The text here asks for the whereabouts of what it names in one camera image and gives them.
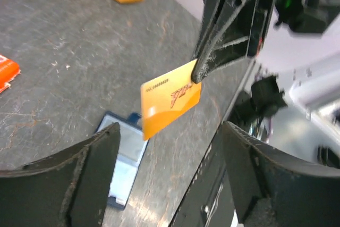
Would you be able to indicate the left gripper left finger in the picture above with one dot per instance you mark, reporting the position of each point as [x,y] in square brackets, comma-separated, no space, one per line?
[69,188]

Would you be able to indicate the orange blister pack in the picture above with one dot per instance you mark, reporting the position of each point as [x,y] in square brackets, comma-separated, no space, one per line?
[8,71]

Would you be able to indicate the gold credit card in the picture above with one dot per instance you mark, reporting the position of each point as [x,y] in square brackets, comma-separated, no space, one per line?
[167,97]

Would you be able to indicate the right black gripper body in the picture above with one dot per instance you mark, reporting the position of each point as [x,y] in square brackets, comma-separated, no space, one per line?
[306,16]

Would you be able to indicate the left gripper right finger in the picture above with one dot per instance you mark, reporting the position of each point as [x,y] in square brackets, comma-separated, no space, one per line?
[273,188]

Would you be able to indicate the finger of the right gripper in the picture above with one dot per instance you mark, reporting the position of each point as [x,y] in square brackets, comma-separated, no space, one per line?
[230,30]

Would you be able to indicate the blue card holder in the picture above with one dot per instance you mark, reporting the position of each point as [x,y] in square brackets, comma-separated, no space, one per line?
[130,153]

